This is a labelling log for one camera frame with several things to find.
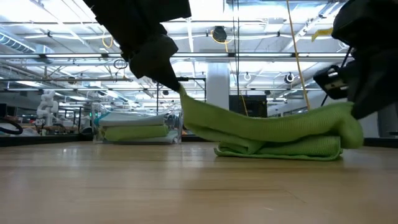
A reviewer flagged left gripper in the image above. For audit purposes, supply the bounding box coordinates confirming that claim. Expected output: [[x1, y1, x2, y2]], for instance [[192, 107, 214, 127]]
[[119, 32, 182, 93]]

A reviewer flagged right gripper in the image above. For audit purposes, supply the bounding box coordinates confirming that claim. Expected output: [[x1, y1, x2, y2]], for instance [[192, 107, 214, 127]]
[[312, 46, 398, 121]]

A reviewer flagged green microfiber towel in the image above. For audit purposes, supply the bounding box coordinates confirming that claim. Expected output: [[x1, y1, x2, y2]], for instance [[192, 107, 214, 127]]
[[102, 124, 170, 142], [178, 83, 365, 162]]

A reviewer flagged grey door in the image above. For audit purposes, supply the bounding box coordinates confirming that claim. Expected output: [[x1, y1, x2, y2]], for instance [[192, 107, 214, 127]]
[[377, 104, 398, 138]]

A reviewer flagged long ceiling light bar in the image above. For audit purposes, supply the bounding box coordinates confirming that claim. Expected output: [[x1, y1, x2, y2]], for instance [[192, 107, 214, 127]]
[[0, 52, 352, 59]]

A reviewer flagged clear plastic bin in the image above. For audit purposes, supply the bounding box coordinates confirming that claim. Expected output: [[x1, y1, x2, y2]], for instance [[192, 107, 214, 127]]
[[90, 102, 184, 146]]

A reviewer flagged white robot figure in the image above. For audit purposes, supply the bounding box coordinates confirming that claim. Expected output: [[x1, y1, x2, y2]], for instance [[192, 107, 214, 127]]
[[36, 90, 60, 127]]

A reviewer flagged black rig frame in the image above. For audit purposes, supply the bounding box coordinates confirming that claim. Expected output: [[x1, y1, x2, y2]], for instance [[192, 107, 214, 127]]
[[156, 77, 207, 118]]

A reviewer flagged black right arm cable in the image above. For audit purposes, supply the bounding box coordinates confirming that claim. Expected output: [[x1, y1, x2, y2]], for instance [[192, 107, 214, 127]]
[[320, 46, 353, 107]]

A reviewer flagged black hanging cable loop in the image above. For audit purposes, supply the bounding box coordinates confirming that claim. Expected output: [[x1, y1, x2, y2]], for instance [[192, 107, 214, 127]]
[[113, 58, 129, 70]]

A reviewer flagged black ceiling cable reel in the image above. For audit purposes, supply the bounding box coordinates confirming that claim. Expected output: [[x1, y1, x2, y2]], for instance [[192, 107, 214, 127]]
[[212, 26, 229, 44]]

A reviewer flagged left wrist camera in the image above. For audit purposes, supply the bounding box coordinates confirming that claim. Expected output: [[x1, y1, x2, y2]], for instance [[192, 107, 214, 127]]
[[146, 0, 192, 23]]

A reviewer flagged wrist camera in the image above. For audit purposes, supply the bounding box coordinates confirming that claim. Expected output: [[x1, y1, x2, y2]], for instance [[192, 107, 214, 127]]
[[331, 0, 398, 49], [146, 0, 192, 23]]

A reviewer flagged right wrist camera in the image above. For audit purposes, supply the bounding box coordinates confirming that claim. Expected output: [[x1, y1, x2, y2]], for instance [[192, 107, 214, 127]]
[[331, 0, 398, 49]]

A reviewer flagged black wall monitor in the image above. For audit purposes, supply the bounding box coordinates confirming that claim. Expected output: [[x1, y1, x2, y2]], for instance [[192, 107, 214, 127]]
[[229, 95, 269, 118]]

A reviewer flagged yellow cable tag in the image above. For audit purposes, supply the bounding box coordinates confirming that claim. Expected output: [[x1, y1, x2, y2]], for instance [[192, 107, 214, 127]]
[[310, 27, 334, 43]]

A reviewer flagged yellow hanging cable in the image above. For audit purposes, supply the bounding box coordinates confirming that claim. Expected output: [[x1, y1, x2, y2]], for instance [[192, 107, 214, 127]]
[[285, 0, 312, 111]]

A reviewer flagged black looped cable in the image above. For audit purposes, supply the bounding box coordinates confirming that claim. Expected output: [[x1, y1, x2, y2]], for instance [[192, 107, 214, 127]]
[[0, 116, 23, 136]]

